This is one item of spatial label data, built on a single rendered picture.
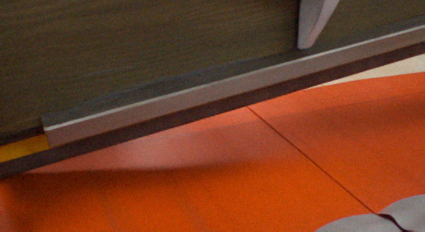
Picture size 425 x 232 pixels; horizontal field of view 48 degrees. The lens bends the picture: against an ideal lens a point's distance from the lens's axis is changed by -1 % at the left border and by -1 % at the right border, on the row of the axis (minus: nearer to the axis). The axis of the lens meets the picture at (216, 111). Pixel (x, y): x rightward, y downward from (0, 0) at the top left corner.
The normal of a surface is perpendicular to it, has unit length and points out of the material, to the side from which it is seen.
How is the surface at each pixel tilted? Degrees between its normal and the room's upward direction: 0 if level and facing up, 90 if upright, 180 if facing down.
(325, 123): 0
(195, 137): 0
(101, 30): 92
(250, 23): 92
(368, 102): 0
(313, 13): 90
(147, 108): 92
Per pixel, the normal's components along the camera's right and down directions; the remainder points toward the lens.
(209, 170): 0.06, -0.90
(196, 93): 0.40, 0.44
